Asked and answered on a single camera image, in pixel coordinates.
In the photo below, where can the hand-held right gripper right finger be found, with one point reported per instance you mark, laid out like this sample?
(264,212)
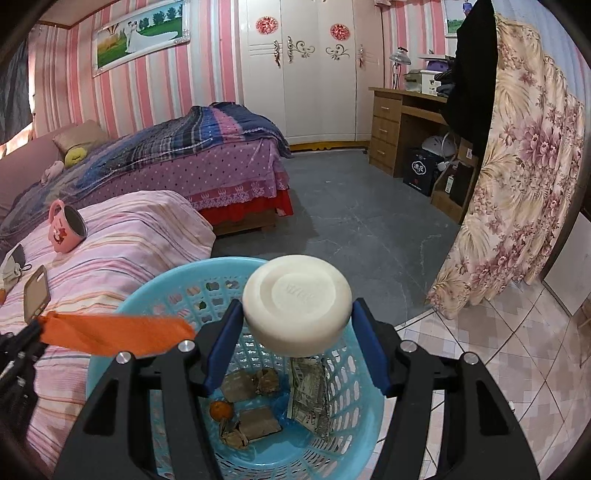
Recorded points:
(373,350)

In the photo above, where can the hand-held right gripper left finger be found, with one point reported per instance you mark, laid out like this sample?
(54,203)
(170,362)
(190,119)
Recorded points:
(224,350)

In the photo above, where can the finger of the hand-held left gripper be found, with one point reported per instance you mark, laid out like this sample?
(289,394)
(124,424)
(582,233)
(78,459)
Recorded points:
(23,330)
(25,353)

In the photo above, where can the small orange fruit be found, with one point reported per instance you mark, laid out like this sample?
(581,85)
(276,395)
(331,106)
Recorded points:
(220,410)

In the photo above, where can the light blue plastic basket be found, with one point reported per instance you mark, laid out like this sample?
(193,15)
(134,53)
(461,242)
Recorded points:
(152,304)

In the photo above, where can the orange peel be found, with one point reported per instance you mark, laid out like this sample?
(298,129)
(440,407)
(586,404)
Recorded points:
(233,436)

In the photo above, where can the white round soap bar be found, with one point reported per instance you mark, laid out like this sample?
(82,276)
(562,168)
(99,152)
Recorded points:
(298,300)

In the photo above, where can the orange cloth strip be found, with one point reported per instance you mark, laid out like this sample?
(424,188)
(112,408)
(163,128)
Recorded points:
(115,332)

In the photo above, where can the grey face mask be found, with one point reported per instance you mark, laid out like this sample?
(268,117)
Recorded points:
(10,272)

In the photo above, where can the pink cartoon mug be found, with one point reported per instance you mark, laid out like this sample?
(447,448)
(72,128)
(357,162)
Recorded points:
(62,230)

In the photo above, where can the pink cloth toy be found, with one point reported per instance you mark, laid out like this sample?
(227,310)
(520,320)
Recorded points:
(51,170)

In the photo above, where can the mauve headboard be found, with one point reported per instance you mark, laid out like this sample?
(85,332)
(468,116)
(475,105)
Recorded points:
(27,161)

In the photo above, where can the bed with plaid blanket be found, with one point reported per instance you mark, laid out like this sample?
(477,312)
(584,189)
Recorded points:
(231,170)

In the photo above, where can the yellow plush toy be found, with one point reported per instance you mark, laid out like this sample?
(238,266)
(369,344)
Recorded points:
(75,157)

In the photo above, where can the black box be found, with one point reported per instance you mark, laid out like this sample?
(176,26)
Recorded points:
(421,171)

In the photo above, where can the brown carton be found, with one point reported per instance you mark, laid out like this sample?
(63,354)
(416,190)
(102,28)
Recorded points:
(461,184)

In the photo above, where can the tan pillow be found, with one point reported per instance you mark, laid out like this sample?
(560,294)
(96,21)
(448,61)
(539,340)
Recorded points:
(78,136)

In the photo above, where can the white panel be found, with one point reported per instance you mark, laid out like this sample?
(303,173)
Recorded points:
(570,267)

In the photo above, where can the white appliance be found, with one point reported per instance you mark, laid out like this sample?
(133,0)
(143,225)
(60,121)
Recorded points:
(438,145)

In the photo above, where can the blue purple patchwork quilt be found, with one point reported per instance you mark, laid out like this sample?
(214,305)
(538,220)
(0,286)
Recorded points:
(161,143)

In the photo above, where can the beige leaf print curtain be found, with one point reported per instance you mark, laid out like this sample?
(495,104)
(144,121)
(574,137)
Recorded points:
(521,184)

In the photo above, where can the wooden desk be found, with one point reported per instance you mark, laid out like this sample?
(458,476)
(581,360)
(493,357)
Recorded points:
(385,120)

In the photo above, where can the dark grey curtain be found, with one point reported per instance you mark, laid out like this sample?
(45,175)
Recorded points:
(14,92)

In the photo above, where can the white wardrobe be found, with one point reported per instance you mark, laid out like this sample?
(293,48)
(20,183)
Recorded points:
(314,92)

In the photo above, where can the white box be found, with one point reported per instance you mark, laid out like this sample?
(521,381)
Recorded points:
(420,82)

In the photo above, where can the black hanging garment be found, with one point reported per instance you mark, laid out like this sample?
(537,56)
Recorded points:
(471,83)

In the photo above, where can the desk lamp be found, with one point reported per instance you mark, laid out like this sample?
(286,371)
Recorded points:
(399,60)

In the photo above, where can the red paper cutout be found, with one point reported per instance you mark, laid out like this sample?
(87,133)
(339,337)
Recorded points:
(267,24)
(339,31)

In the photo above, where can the framed wall poster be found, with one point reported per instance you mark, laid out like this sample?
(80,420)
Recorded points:
(138,37)

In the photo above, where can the small wall poster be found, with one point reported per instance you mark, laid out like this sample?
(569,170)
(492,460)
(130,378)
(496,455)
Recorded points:
(455,16)

